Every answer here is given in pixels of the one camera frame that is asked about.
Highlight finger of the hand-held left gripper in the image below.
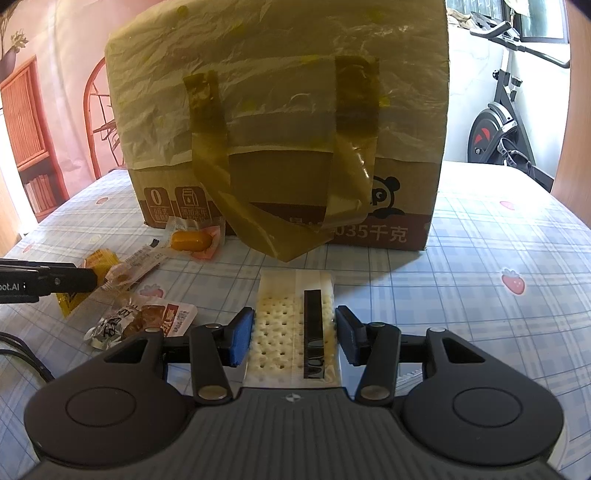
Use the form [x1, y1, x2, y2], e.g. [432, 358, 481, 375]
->
[28, 261, 99, 294]

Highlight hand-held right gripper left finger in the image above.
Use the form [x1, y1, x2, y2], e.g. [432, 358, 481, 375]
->
[104, 307, 257, 402]

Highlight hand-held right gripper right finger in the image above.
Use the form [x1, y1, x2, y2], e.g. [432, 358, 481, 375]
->
[335, 305, 488, 402]

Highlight yellow snack packet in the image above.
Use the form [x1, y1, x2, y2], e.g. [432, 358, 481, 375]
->
[57, 248, 119, 320]

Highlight clear cracker packet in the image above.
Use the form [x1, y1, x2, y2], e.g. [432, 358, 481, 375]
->
[242, 270, 346, 389]

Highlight clear long snack packet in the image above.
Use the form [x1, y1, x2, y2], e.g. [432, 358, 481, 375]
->
[102, 237, 168, 292]

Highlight cardboard box with yellow bag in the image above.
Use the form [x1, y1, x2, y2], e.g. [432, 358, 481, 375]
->
[104, 0, 451, 264]

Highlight brown snack packet red label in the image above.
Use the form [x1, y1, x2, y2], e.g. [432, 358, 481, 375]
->
[133, 300, 199, 339]

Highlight yellow candy in clear wrapper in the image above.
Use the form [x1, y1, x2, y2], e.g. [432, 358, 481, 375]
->
[164, 216, 226, 262]

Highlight black exercise bike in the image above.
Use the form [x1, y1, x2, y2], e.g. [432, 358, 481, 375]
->
[466, 14, 572, 193]

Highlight wooden board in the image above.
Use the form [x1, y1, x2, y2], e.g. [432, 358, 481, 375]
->
[551, 0, 591, 210]

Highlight window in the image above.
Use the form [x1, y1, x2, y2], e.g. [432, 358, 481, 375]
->
[445, 0, 572, 46]

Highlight black cable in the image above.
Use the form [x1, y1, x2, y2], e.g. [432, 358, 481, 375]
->
[0, 329, 57, 385]

